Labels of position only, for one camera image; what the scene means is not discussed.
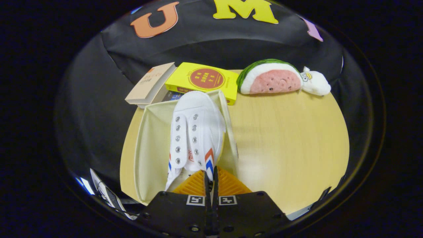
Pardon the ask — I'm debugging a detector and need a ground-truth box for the yellow book with red circle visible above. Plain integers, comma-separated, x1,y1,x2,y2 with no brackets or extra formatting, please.
165,62,239,105

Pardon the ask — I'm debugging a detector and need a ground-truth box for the beige book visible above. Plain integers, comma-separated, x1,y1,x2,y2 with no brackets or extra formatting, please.
125,62,177,105

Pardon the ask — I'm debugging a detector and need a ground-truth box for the white laptop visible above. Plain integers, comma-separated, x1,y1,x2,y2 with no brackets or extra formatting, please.
75,168,137,221

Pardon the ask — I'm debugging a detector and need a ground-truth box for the white canvas shoe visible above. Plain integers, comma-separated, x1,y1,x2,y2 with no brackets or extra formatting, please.
164,91,227,192

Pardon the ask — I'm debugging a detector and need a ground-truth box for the white plush toy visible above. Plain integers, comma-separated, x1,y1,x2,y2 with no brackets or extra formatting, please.
299,66,331,97

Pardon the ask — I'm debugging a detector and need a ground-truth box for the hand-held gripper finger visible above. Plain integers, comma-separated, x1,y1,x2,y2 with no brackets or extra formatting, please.
136,169,212,238
212,166,292,238

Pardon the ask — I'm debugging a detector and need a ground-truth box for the watermelon slice plush toy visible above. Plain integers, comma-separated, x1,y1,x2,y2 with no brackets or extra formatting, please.
236,59,303,95

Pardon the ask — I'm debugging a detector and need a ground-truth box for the cream fabric storage box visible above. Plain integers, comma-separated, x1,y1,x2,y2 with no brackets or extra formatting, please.
133,89,239,205

